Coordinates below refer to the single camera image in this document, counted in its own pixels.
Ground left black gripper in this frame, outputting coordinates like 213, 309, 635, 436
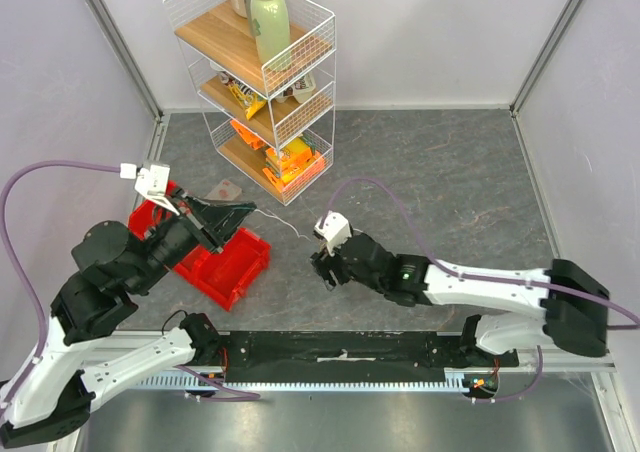
129, 184, 260, 293

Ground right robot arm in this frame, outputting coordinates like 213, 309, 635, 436
310, 212, 610, 366

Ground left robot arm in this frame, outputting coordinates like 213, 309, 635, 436
1, 189, 257, 449

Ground red compartment bin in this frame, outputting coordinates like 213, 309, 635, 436
127, 180, 270, 311

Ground flat orange box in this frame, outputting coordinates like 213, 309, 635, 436
230, 119, 266, 150

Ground orange yellow snack boxes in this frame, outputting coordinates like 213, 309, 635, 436
262, 137, 325, 193

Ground yellow M&M candy bag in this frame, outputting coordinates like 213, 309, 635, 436
226, 80, 267, 120

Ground pale green bottle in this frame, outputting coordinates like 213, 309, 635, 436
250, 0, 292, 72

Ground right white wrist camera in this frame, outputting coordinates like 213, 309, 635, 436
314, 211, 353, 256

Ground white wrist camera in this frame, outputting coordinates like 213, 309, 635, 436
134, 161, 180, 215
314, 211, 353, 256

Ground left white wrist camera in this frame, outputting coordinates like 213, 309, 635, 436
134, 161, 180, 215

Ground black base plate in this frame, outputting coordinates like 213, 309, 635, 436
187, 331, 519, 383

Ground white wire shelf rack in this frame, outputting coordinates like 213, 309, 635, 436
163, 0, 337, 205

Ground grey slotted cable duct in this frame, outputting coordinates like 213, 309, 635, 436
132, 369, 497, 393

